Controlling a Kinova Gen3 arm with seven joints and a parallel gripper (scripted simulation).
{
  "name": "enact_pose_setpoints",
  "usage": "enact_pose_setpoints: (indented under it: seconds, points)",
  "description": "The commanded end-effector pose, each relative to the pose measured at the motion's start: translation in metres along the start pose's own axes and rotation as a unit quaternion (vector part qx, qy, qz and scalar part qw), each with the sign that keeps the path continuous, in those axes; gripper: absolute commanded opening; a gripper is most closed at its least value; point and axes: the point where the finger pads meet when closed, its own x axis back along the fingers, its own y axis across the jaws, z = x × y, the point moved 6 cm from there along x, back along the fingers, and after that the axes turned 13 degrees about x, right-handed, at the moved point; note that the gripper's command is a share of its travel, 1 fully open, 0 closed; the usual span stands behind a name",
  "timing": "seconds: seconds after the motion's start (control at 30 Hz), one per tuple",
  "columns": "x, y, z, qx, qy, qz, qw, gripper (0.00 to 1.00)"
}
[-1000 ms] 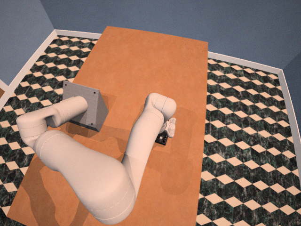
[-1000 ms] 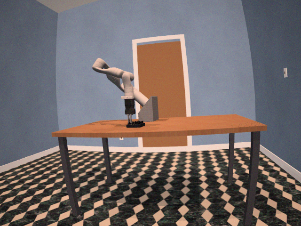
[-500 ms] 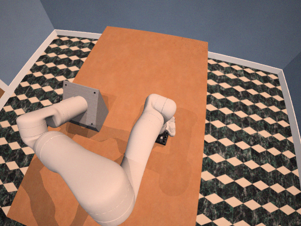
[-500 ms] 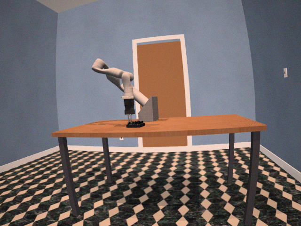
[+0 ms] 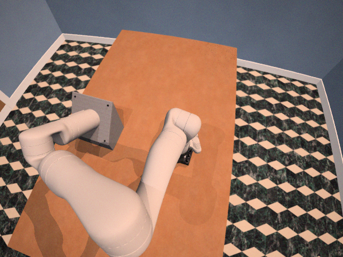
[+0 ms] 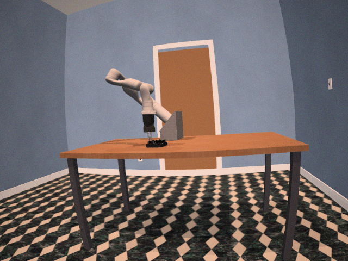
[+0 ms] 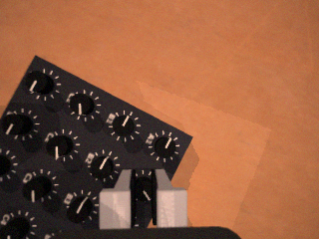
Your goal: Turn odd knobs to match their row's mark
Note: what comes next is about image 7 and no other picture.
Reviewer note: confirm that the black knob box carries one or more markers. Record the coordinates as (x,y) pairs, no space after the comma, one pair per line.
(64,141)

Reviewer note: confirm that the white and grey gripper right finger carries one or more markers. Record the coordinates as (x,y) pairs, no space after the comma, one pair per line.
(169,204)

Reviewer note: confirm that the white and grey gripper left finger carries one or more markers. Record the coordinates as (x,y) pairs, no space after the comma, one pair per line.
(116,203)

